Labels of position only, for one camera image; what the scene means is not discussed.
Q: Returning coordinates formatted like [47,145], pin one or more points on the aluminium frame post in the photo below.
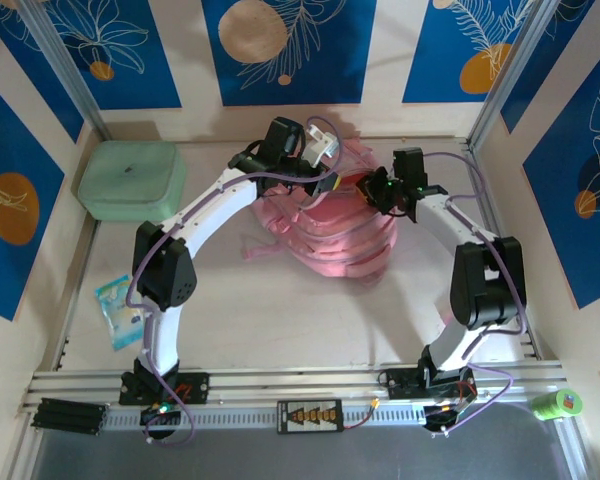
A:
[65,70]
[510,70]

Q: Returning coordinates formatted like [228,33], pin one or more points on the black power distribution board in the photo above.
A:
[310,416]

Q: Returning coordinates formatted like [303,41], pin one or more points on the green plastic container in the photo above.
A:
[130,180]

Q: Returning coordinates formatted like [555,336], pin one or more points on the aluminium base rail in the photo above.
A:
[290,382]

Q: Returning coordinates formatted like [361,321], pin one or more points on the grey metal sheet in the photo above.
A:
[305,455]

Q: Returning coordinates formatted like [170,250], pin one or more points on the blue snack packet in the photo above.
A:
[115,310]

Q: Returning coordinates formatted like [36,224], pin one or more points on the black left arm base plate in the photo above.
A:
[195,387]

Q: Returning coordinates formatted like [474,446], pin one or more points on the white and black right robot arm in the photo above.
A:
[485,285]

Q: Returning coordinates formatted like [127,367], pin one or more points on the small controller circuit board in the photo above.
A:
[162,412]
[445,415]

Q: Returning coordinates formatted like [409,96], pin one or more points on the green tape roll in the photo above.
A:
[555,406]

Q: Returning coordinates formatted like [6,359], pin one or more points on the aluminium side rail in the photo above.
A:
[480,165]
[77,295]

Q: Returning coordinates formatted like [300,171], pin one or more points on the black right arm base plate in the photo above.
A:
[400,382]

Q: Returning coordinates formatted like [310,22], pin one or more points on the blue floral wall poster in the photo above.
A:
[10,150]
[530,100]
[150,60]
[430,60]
[40,80]
[330,75]
[555,225]

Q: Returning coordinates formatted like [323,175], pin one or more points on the pink student backpack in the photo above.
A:
[340,240]

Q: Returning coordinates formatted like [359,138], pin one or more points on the black profile bar stack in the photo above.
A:
[70,415]

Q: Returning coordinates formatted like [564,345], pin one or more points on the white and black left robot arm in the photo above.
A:
[210,210]

